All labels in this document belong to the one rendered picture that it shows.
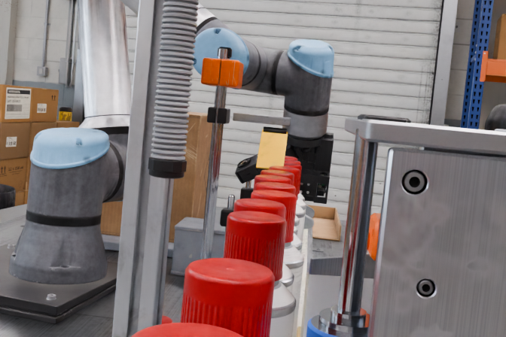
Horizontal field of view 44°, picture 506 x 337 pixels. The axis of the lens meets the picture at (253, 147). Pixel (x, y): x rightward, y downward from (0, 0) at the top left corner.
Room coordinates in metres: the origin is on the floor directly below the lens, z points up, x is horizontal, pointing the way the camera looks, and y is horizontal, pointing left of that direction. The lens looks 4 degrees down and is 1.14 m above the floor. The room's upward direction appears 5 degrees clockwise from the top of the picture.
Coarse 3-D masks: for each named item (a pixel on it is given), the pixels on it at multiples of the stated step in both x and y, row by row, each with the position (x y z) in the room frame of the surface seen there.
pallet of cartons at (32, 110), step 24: (0, 96) 4.06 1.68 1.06; (24, 96) 4.31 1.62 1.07; (48, 96) 4.63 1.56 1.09; (0, 120) 4.06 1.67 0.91; (24, 120) 4.33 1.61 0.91; (48, 120) 4.65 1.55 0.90; (0, 144) 4.07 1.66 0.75; (24, 144) 4.35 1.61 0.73; (0, 168) 4.10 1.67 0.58; (24, 168) 4.39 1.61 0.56; (24, 192) 4.44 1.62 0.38
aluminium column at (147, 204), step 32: (160, 0) 0.67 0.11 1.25; (160, 32) 0.67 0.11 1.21; (128, 160) 0.66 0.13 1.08; (128, 192) 0.66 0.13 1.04; (160, 192) 0.66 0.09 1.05; (128, 224) 0.66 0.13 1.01; (160, 224) 0.66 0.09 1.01; (128, 256) 0.66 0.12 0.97; (160, 256) 0.66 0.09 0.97; (128, 288) 0.66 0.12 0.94; (160, 288) 0.68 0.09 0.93; (128, 320) 0.66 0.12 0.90; (160, 320) 0.69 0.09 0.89
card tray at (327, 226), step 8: (320, 208) 1.84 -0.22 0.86; (328, 208) 1.84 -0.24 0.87; (336, 208) 1.82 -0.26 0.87; (320, 216) 1.84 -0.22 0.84; (328, 216) 1.84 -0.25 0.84; (336, 216) 1.75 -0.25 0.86; (320, 224) 1.73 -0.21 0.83; (328, 224) 1.75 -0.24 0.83; (336, 224) 1.71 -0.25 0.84; (312, 232) 1.60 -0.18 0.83; (320, 232) 1.61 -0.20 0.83; (328, 232) 1.62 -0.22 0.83; (336, 232) 1.63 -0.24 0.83; (336, 240) 1.54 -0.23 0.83
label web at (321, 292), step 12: (312, 276) 0.30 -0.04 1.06; (324, 276) 0.30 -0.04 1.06; (336, 276) 0.31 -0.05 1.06; (312, 288) 0.30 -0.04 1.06; (324, 288) 0.30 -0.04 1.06; (336, 288) 0.31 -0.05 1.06; (372, 288) 0.31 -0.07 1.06; (312, 300) 0.30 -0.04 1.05; (324, 300) 0.30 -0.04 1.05; (336, 300) 0.31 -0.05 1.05; (312, 312) 0.30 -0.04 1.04; (300, 336) 0.30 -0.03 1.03
